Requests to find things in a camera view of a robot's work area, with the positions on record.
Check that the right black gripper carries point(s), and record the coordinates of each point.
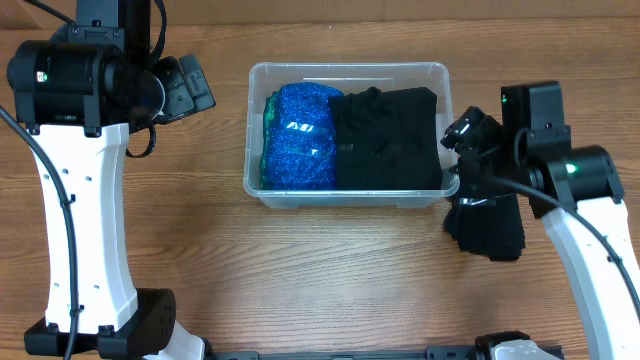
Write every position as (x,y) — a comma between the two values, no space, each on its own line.
(476,187)

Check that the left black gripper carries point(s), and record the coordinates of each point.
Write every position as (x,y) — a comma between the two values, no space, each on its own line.
(184,101)

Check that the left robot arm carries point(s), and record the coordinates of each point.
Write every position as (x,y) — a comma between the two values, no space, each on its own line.
(79,96)

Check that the clear plastic storage bin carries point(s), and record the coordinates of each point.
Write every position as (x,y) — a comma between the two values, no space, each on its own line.
(267,77)

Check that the blue sequin glitter cloth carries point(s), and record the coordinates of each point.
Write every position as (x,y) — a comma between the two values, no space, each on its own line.
(299,149)

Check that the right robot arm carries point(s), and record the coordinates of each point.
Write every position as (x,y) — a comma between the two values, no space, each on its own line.
(575,192)

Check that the black garment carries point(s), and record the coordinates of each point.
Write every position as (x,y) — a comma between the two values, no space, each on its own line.
(485,220)
(386,140)

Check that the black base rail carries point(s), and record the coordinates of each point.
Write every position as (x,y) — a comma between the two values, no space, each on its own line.
(430,353)

